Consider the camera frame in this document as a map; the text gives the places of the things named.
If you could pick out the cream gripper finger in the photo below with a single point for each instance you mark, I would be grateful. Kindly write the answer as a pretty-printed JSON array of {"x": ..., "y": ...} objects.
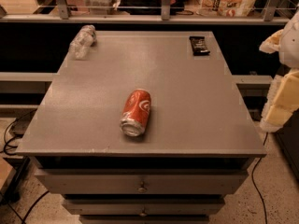
[
  {"x": 271, "y": 43},
  {"x": 282, "y": 101}
]

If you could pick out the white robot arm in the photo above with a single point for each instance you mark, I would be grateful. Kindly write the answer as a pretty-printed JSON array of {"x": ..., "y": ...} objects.
[{"x": 289, "y": 44}]

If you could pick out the clear plastic water bottle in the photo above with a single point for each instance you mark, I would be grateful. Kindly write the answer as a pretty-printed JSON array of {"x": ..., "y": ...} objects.
[{"x": 80, "y": 45}]

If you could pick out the black bag behind glass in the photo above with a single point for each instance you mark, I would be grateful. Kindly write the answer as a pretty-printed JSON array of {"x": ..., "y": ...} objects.
[{"x": 149, "y": 7}]

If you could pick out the grey drawer cabinet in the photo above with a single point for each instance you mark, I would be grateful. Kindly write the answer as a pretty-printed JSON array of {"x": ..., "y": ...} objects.
[{"x": 196, "y": 149}]

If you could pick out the red crushed soda can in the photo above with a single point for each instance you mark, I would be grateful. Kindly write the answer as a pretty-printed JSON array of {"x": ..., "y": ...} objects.
[{"x": 136, "y": 112}]

